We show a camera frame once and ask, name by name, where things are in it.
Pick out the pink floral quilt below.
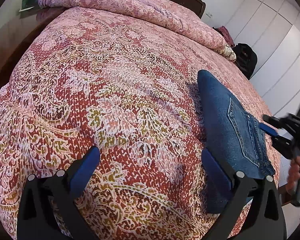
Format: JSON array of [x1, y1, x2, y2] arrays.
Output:
[[38, 0, 227, 51]]

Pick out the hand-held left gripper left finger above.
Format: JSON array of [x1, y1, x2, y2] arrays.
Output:
[[16, 146, 101, 240]]

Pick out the red paisley bedspread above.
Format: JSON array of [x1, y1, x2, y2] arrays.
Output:
[[0, 5, 282, 240]]

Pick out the white wardrobe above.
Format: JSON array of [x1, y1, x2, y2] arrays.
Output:
[[225, 0, 300, 122]]

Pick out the pink clothes pile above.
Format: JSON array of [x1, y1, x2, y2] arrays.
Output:
[[216, 26, 235, 47]]

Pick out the cream floral pillow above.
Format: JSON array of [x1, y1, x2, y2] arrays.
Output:
[[216, 44, 237, 62]]

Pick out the person's right hand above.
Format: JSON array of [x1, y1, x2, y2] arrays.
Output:
[[286, 156, 300, 196]]

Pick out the green box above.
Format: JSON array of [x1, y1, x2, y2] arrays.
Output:
[[18, 0, 44, 13]]

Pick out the black backpack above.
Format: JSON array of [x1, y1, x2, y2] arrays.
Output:
[[232, 43, 258, 81]]

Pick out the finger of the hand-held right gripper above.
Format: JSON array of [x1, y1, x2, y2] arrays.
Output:
[[258, 123, 297, 160], [262, 114, 292, 130]]

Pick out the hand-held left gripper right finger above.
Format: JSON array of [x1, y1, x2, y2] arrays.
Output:
[[201, 147, 288, 240]]

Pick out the blue denim pants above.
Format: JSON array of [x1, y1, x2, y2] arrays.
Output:
[[197, 69, 276, 214]]

